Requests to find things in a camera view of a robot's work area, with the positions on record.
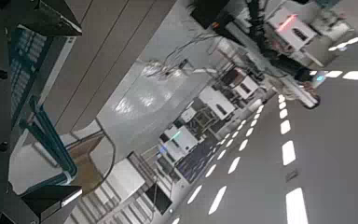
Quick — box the wooden table with frame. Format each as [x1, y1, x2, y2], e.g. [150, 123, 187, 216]
[191, 106, 220, 133]

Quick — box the blue plastic crate with handle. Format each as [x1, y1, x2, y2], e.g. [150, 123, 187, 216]
[7, 26, 78, 188]

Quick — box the white station with dark slot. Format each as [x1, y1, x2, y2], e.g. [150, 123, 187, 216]
[198, 85, 237, 120]

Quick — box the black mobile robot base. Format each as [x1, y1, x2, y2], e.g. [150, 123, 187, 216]
[188, 0, 233, 31]

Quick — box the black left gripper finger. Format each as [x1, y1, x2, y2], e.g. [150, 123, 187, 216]
[21, 185, 84, 223]
[7, 0, 83, 37]

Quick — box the white station with blue glow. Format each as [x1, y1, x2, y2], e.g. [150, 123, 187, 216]
[158, 124, 200, 161]

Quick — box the grey staircase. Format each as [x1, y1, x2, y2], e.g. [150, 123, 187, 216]
[64, 151, 158, 224]

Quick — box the white cart with pink panels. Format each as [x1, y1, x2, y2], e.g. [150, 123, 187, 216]
[266, 7, 320, 53]

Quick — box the small white box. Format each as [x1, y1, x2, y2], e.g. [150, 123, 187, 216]
[180, 106, 198, 124]

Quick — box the tangle of grey floor cables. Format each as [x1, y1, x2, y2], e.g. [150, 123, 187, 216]
[142, 32, 222, 77]

